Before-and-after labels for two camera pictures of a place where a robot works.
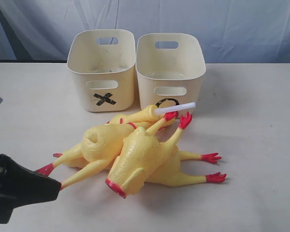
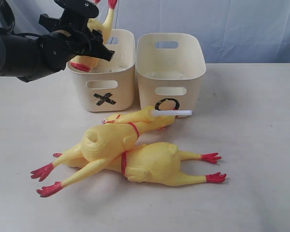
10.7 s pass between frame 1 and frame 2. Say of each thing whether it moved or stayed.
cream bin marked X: stayed
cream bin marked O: stayed
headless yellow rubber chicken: moved
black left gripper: moved
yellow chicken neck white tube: moved
